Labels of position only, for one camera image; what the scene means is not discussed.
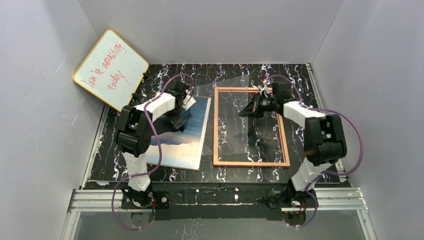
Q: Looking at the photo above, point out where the clear acrylic sheet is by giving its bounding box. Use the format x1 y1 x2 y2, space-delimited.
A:
194 76 249 161

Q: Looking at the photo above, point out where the landscape photo board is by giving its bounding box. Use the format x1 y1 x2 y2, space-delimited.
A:
158 96 211 171

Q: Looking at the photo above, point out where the pink wooden picture frame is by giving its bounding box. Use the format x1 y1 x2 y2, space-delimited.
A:
213 86 290 168

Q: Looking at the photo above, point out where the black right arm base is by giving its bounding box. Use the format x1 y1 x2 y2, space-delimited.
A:
264 189 317 210

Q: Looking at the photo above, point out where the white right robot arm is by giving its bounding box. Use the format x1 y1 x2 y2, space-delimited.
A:
239 80 347 192

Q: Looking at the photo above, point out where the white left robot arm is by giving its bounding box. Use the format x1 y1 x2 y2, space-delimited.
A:
115 82 196 192

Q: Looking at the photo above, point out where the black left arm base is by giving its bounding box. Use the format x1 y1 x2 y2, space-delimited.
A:
121 190 171 210

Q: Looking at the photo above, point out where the black marble pattern board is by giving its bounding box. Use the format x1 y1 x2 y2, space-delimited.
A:
85 63 320 189

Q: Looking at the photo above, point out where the yellow rimmed whiteboard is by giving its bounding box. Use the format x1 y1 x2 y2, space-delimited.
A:
72 29 149 111

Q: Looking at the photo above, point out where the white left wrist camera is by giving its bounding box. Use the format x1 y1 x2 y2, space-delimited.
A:
182 95 196 110

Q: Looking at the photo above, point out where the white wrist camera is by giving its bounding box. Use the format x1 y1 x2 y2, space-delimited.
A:
257 81 271 97
182 95 196 110

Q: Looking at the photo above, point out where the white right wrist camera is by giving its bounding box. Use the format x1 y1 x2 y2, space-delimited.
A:
257 81 271 97

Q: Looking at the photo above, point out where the aluminium rail frame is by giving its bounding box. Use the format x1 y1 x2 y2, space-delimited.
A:
62 67 375 240

